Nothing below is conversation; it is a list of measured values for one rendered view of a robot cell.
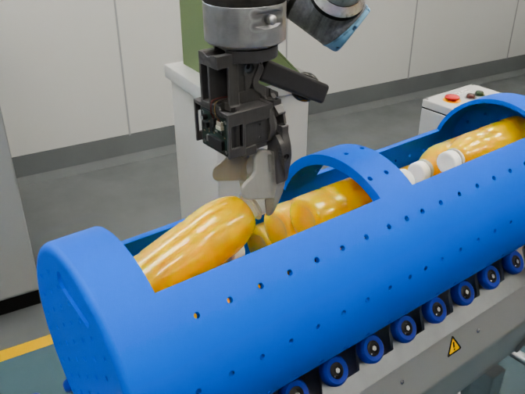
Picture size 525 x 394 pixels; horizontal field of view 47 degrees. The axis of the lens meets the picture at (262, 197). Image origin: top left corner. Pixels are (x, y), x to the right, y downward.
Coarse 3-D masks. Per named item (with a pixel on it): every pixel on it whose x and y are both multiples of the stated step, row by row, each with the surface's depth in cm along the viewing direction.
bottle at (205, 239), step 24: (192, 216) 72; (216, 216) 71; (240, 216) 72; (168, 240) 70; (192, 240) 69; (216, 240) 70; (240, 240) 72; (144, 264) 68; (168, 264) 68; (192, 264) 69; (216, 264) 72
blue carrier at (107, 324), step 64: (448, 128) 122; (384, 192) 81; (448, 192) 86; (512, 192) 93; (64, 256) 64; (128, 256) 64; (256, 256) 69; (320, 256) 73; (384, 256) 78; (448, 256) 86; (64, 320) 71; (128, 320) 60; (192, 320) 63; (256, 320) 67; (320, 320) 72; (384, 320) 83; (128, 384) 59; (192, 384) 63; (256, 384) 69
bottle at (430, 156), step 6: (438, 144) 110; (444, 144) 109; (450, 144) 109; (426, 150) 110; (432, 150) 108; (438, 150) 108; (444, 150) 107; (420, 156) 110; (426, 156) 108; (432, 156) 107; (426, 162) 107; (432, 162) 107; (432, 168) 106; (438, 168) 106; (432, 174) 106
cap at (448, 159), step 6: (450, 150) 101; (438, 156) 101; (444, 156) 100; (450, 156) 99; (456, 156) 99; (438, 162) 102; (444, 162) 101; (450, 162) 100; (456, 162) 99; (444, 168) 101; (450, 168) 100
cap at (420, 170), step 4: (412, 164) 106; (416, 164) 106; (420, 164) 106; (424, 164) 106; (408, 168) 108; (412, 168) 107; (416, 168) 106; (420, 168) 105; (424, 168) 105; (428, 168) 106; (412, 172) 107; (416, 172) 106; (420, 172) 106; (424, 172) 105; (428, 172) 106; (416, 176) 107; (420, 176) 106; (424, 176) 105; (428, 176) 106; (416, 180) 107; (420, 180) 106
